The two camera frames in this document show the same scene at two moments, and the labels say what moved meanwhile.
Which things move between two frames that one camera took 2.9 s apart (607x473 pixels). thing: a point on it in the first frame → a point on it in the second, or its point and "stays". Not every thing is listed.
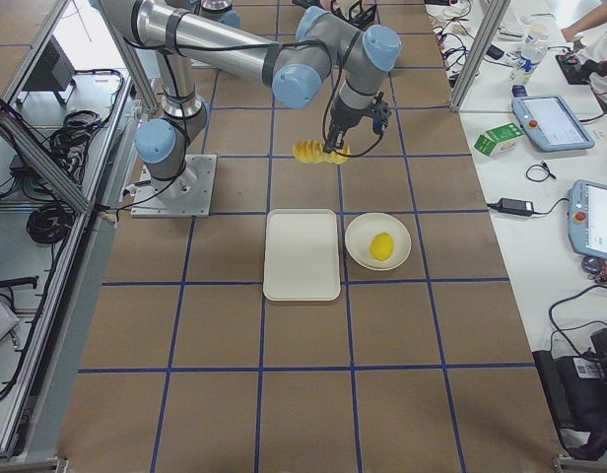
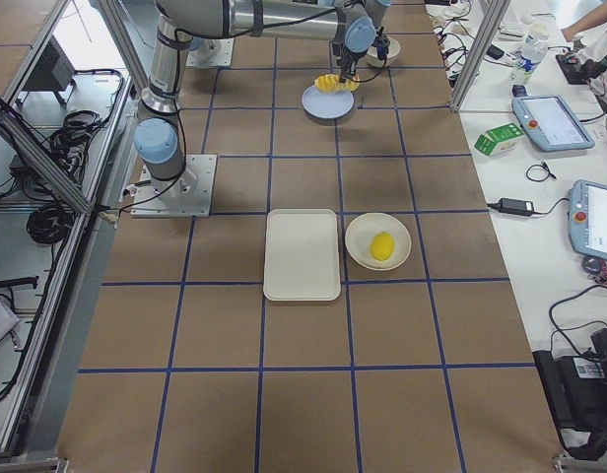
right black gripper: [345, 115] → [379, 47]
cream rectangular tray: [302, 255] stays
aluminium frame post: [489, 29] stays
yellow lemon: [381, 246] stays
